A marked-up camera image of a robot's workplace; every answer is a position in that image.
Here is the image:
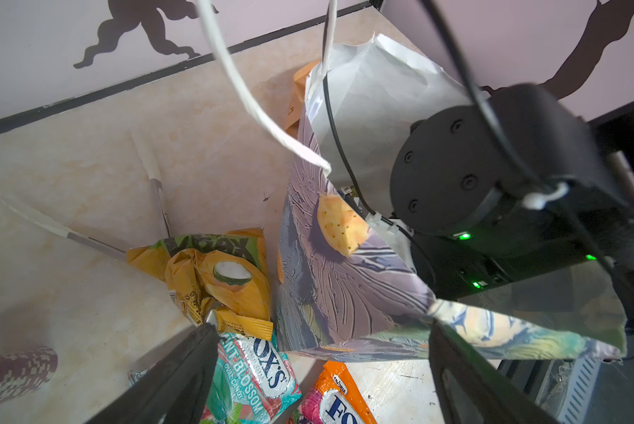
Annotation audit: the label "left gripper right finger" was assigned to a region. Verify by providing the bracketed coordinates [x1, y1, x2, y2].
[428, 320, 556, 423]

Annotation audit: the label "metal kitchen tongs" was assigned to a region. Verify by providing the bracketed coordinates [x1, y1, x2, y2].
[0, 127, 174, 261]

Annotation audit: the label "orange Fox's candy bag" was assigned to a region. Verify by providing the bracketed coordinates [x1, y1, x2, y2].
[288, 361, 377, 424]

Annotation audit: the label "yellow snack packet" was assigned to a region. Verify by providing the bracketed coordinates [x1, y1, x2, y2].
[126, 228, 274, 341]

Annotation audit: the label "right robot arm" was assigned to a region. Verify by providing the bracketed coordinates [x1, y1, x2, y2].
[390, 84, 634, 332]

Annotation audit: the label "colourful paper gift bag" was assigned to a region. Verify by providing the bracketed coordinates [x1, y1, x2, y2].
[194, 0, 628, 362]

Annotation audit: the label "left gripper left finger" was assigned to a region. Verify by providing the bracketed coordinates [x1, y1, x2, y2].
[90, 324, 221, 423]

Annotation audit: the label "small patterned cup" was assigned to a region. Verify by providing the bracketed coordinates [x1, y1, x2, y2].
[0, 347, 58, 404]

